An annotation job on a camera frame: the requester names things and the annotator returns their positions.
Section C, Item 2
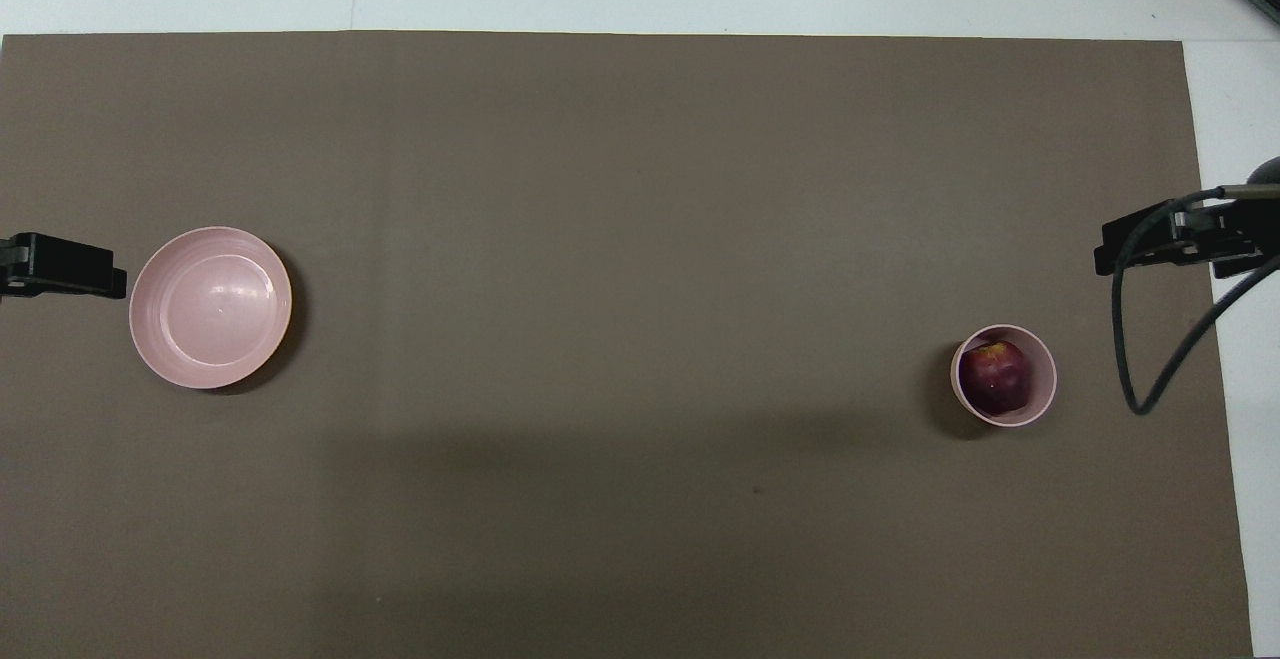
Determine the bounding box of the pink plate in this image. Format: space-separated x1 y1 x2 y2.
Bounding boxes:
128 226 294 390

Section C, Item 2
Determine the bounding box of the brown table mat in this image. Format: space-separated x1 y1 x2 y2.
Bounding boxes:
0 31 1253 659

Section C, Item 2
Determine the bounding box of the pink bowl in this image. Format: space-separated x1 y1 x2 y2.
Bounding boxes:
950 324 1058 428

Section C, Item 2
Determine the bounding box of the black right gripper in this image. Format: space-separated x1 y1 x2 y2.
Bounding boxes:
1093 154 1280 280

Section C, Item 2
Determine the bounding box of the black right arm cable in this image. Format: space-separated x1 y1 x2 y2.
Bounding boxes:
1112 182 1280 416

